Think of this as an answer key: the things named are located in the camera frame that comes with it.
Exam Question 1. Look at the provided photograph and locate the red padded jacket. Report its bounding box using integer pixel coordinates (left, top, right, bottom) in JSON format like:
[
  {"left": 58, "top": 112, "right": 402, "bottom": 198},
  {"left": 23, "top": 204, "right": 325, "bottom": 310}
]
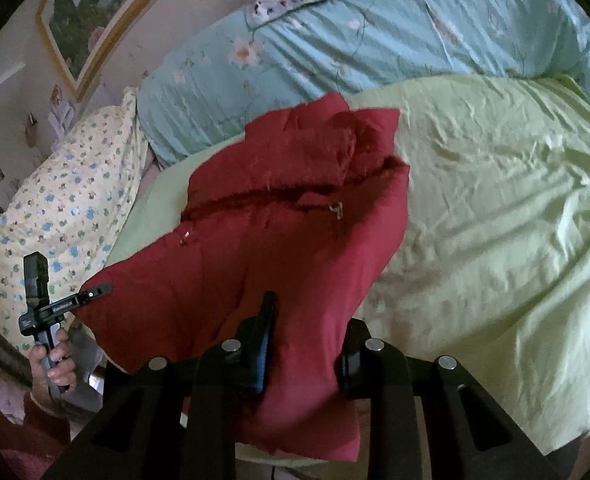
[{"left": 76, "top": 93, "right": 410, "bottom": 462}]

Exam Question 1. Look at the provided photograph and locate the red sleeve left forearm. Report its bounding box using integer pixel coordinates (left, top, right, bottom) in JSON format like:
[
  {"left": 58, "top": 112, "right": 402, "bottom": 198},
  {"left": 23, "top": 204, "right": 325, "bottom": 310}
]
[{"left": 0, "top": 392, "right": 71, "bottom": 479}]

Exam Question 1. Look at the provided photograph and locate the person's left hand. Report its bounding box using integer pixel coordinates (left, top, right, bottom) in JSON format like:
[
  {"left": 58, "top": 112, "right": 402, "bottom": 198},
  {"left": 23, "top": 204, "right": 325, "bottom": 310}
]
[{"left": 29, "top": 328, "right": 77, "bottom": 405}]

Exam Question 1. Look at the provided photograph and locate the yellow patterned pillow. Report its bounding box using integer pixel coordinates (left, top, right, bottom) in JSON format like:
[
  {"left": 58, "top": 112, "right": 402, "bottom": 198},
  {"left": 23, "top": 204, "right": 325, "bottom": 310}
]
[{"left": 0, "top": 87, "right": 148, "bottom": 354}]

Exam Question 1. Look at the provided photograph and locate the light green quilt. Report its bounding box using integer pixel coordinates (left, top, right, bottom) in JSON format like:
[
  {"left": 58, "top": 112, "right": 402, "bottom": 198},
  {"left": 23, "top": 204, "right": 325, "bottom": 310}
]
[{"left": 105, "top": 72, "right": 590, "bottom": 468}]

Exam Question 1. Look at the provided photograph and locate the turquoise floral quilt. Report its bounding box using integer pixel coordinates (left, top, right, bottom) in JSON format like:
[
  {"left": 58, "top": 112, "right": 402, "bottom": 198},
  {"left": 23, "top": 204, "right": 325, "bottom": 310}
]
[{"left": 138, "top": 0, "right": 590, "bottom": 166}]

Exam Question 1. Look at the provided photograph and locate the gold framed wall picture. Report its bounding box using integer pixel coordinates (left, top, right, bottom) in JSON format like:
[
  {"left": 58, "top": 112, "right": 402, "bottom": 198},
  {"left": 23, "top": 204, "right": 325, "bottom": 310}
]
[{"left": 37, "top": 0, "right": 154, "bottom": 100}]

